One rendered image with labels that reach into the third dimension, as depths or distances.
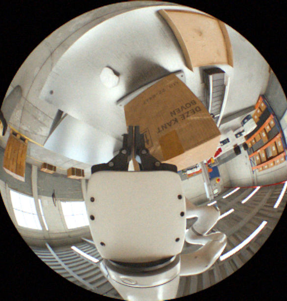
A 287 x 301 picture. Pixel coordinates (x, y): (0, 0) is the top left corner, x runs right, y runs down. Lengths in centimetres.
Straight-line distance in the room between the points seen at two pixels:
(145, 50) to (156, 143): 30
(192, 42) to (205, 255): 59
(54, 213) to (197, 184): 971
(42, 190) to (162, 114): 499
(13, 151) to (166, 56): 289
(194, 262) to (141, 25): 59
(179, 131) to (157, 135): 6
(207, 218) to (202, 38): 72
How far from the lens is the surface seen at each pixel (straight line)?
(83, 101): 43
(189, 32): 41
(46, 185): 509
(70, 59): 38
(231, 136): 112
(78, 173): 415
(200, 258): 26
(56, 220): 525
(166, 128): 25
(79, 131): 58
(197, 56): 44
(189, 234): 54
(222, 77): 51
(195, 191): 881
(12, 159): 278
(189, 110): 25
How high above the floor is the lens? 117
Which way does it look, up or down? 22 degrees down
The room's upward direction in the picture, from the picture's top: 166 degrees clockwise
